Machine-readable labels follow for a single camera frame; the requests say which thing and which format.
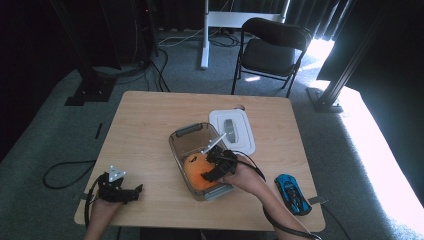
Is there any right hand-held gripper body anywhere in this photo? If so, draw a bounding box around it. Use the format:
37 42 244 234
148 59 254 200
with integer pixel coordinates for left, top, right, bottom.
200 132 240 177

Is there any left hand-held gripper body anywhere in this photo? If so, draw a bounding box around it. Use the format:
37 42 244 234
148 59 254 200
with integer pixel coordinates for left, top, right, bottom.
97 164 135 204

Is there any orange plush fruit toy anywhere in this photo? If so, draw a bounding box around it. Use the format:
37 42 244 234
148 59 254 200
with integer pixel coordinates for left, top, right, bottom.
182 152 222 192

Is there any white lid with grey handle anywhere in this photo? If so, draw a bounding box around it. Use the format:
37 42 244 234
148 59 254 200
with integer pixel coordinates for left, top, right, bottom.
208 108 257 157

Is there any clear grey storage box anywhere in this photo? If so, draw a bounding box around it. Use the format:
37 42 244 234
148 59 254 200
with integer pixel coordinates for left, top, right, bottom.
168 122 235 202

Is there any person's left hand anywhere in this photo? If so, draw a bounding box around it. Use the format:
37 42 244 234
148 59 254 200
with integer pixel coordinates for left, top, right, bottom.
88 199 123 228

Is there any person's right hand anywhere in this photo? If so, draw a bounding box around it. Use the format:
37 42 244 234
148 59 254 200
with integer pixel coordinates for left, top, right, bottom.
221 156 266 195

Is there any blue toy car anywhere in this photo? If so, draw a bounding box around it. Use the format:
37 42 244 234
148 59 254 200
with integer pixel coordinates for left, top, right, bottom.
274 173 313 217

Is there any black folding chair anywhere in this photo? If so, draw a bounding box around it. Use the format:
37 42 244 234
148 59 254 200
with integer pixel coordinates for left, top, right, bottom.
230 17 313 99

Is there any black metal profile stand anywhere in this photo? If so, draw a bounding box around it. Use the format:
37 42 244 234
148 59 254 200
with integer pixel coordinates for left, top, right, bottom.
305 9 392 114

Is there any dark curtain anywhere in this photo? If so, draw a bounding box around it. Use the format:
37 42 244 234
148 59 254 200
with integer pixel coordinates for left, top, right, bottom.
285 0 352 42

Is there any black floor cable loop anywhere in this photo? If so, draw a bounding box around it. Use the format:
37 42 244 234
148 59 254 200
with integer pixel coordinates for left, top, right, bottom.
42 159 98 190

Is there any black floor cable bundle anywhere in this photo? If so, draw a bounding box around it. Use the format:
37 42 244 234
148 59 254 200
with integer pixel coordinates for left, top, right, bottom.
113 48 172 93

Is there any black stand with base plate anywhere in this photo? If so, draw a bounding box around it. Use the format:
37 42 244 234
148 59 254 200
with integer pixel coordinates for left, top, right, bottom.
49 0 118 107

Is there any white desk frame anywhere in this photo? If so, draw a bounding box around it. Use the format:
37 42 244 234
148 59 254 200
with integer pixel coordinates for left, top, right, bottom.
199 0 292 71

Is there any white floor cable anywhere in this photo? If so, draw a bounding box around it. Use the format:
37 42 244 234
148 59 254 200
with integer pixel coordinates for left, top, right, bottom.
157 27 205 48

